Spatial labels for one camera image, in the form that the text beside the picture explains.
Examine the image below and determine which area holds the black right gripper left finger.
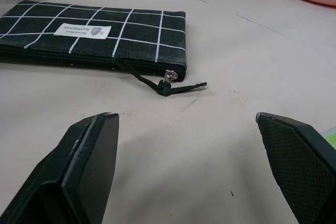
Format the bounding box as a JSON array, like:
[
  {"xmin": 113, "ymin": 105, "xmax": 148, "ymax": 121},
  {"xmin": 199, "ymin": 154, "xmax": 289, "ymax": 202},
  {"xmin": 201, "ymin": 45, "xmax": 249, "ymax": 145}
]
[{"xmin": 0, "ymin": 112, "xmax": 120, "ymax": 224}]

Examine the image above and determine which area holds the black grid pencil pouch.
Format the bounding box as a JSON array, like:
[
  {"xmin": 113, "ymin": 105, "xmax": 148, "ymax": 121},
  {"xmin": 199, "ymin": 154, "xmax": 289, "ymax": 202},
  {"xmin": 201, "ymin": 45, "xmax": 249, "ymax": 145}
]
[{"xmin": 0, "ymin": 0, "xmax": 188, "ymax": 98}]

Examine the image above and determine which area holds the green object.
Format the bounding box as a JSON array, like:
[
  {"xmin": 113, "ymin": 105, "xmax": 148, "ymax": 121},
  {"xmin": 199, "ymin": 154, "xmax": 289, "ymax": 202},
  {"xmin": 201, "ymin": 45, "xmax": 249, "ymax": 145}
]
[{"xmin": 321, "ymin": 129, "xmax": 336, "ymax": 152}]

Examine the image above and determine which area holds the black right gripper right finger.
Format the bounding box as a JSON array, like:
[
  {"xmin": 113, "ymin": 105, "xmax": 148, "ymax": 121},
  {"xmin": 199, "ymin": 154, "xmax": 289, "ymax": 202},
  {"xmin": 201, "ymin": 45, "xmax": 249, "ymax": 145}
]
[{"xmin": 255, "ymin": 112, "xmax": 336, "ymax": 224}]

